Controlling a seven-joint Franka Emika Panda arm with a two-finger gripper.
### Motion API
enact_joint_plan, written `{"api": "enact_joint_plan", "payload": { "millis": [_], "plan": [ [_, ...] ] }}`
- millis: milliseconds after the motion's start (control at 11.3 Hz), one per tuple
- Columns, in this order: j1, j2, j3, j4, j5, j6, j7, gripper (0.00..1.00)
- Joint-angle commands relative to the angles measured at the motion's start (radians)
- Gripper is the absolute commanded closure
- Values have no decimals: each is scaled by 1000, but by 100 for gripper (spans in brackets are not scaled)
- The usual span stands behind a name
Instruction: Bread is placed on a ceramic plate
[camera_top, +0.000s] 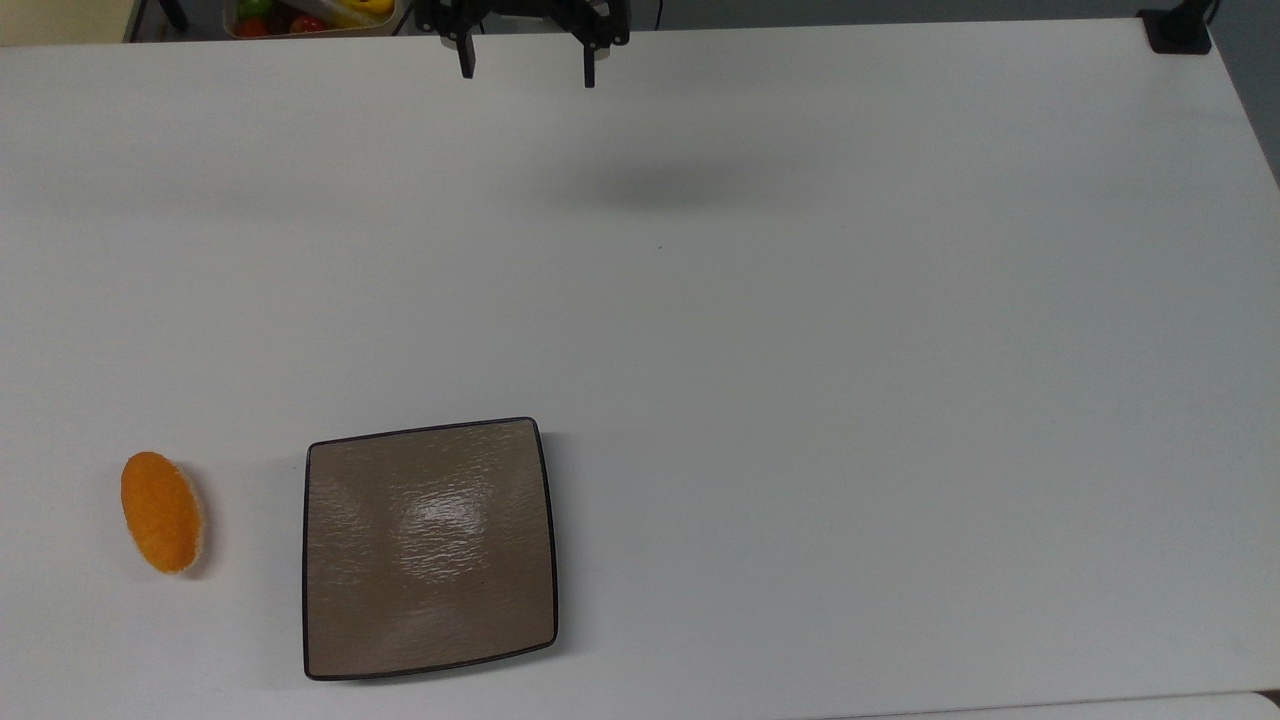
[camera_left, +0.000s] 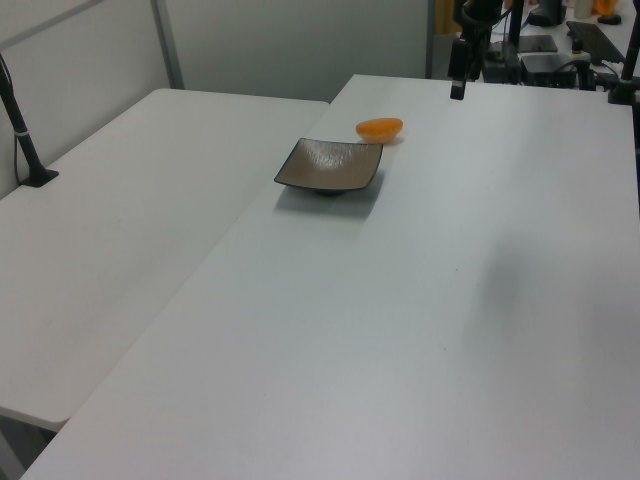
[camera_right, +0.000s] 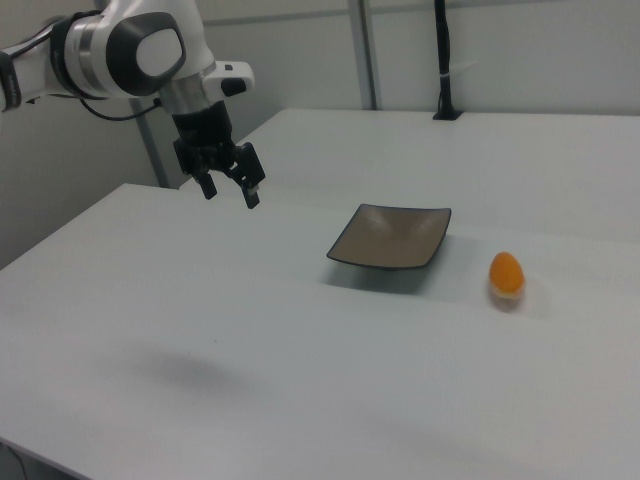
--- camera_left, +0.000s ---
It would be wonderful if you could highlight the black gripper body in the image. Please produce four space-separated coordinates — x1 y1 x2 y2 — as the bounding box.
448 38 474 82

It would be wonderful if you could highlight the orange bread roll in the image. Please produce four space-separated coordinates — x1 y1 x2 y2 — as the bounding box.
355 116 406 145

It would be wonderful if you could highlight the square brown ceramic plate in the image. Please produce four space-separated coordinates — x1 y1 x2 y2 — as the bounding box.
273 137 385 197

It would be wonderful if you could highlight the black monitor stand pole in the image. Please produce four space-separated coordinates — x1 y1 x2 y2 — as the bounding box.
507 0 526 84

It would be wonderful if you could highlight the dark flat tablet pad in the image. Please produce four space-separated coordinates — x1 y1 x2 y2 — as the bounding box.
518 34 559 54

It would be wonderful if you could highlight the black mini computer box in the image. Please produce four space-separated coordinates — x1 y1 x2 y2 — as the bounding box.
519 52 579 90

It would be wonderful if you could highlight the black monitor base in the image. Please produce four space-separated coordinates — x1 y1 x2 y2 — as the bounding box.
527 0 567 29

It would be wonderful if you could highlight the black computer keyboard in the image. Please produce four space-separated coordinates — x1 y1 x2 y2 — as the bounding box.
565 20 626 64

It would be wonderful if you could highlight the black clamp stand pole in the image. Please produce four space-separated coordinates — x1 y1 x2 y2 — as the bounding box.
606 27 640 107

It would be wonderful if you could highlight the grey partition frame post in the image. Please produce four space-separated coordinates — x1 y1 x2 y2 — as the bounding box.
149 0 185 91
424 0 437 80

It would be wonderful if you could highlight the black camera stand pole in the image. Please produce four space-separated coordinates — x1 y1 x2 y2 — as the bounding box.
0 49 60 189

